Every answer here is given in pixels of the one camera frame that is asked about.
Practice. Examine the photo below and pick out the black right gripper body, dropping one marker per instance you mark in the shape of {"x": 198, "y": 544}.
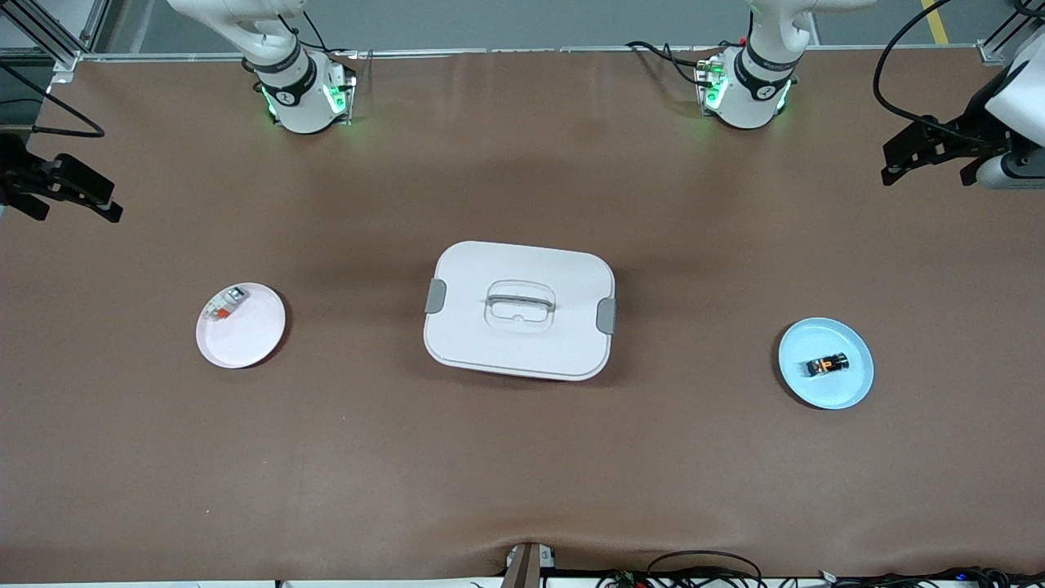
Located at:
{"x": 18, "y": 173}

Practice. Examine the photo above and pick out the light blue round plate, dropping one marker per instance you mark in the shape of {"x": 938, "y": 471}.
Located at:
{"x": 816, "y": 392}

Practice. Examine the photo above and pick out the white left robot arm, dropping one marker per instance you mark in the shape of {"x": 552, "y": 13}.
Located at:
{"x": 751, "y": 98}

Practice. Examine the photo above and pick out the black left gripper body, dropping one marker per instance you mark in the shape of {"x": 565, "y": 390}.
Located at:
{"x": 968, "y": 133}

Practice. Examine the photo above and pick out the aluminium corner frame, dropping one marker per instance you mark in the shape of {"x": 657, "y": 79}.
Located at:
{"x": 61, "y": 57}
{"x": 992, "y": 49}

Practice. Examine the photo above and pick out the brown table mat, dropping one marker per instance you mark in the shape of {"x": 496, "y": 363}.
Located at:
{"x": 522, "y": 474}

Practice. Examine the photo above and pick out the white switch with orange part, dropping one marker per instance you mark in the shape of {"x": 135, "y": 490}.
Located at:
{"x": 229, "y": 302}

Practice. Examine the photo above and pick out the orange and black switch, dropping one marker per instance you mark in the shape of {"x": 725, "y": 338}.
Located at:
{"x": 826, "y": 365}

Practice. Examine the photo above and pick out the pale pink round plate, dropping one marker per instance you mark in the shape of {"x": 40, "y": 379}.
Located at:
{"x": 245, "y": 339}

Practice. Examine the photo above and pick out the white lidded box grey latches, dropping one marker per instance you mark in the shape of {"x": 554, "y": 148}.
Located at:
{"x": 522, "y": 351}

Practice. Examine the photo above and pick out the table edge clamp bracket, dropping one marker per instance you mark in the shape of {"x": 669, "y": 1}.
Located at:
{"x": 522, "y": 567}

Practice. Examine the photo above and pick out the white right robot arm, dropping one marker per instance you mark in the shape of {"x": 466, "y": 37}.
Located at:
{"x": 294, "y": 98}

